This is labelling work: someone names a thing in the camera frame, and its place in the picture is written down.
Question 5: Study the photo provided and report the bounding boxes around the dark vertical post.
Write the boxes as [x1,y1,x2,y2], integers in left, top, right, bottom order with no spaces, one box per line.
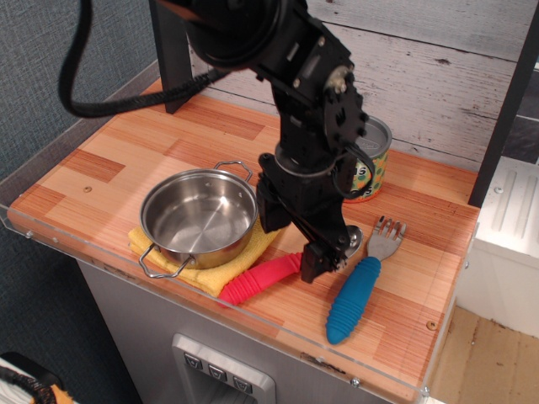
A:
[149,1,193,91]
[467,0,539,208]

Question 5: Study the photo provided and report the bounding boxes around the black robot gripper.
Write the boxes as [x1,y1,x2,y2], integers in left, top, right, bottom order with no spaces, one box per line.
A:
[256,153,350,283]

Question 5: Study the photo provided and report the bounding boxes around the peas and carrots can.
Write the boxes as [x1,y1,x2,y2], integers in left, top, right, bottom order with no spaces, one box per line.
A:
[345,116,392,203]

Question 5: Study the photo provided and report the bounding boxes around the stainless steel pot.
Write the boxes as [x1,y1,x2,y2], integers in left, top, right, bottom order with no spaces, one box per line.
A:
[138,161,259,279]

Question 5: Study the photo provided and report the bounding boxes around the dark right vertical post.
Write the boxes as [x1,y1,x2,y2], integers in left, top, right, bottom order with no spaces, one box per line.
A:
[467,0,539,208]

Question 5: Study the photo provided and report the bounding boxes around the dark left vertical post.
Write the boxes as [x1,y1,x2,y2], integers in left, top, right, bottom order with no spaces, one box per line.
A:
[149,1,193,91]

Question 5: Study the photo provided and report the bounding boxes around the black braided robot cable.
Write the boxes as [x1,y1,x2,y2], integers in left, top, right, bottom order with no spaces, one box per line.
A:
[57,0,231,120]

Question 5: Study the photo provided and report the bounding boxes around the orange object bottom left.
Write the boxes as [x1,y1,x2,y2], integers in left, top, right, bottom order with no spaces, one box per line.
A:
[51,385,76,404]

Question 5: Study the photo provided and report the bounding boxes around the red handled metal spoon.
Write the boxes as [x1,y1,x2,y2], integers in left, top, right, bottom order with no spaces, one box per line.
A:
[217,225,365,308]

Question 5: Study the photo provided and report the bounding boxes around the white cabinet at right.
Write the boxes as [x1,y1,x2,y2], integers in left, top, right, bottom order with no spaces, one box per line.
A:
[456,157,538,337]

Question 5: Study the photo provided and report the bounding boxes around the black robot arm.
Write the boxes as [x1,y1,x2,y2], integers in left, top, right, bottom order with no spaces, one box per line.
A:
[166,1,374,283]

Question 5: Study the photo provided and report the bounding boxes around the grey toy fridge dispenser panel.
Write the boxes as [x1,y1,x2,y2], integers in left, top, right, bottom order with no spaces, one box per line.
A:
[172,333,276,403]

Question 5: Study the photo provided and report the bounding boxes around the yellow folded cloth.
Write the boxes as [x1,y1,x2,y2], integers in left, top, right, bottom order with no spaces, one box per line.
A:
[128,219,280,297]

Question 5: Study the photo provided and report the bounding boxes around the blue handled metal fork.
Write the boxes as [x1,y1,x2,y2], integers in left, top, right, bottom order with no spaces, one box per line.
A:
[325,216,407,345]

